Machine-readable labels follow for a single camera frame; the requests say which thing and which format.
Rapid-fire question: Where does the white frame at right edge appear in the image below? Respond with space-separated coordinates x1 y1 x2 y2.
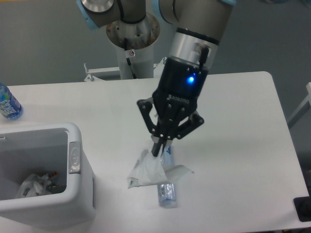
287 82 311 129

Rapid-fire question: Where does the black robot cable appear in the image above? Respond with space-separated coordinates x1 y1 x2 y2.
123 37 138 80

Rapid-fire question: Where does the blue labelled water bottle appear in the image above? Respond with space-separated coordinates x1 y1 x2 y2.
0 83 23 120

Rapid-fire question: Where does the white plastic trash can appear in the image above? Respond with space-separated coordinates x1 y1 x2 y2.
0 123 96 230

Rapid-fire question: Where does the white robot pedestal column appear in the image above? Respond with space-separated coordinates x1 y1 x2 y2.
106 13 160 80

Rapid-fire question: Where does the trash inside can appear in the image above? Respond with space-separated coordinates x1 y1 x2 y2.
15 171 67 199

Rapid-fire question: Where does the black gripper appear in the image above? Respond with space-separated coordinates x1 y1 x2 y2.
137 58 208 156

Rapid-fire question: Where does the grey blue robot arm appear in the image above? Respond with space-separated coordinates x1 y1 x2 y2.
77 0 236 156

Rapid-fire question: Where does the clear plastic bottle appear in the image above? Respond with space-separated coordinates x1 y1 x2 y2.
157 146 177 209

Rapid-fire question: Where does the white pedestal base frame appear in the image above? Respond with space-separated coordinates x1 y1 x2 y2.
84 57 167 82

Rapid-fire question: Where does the white paper wrapper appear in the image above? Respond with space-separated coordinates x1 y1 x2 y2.
127 150 193 189

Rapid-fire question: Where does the black device at table edge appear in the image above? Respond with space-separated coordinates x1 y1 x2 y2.
294 196 311 222

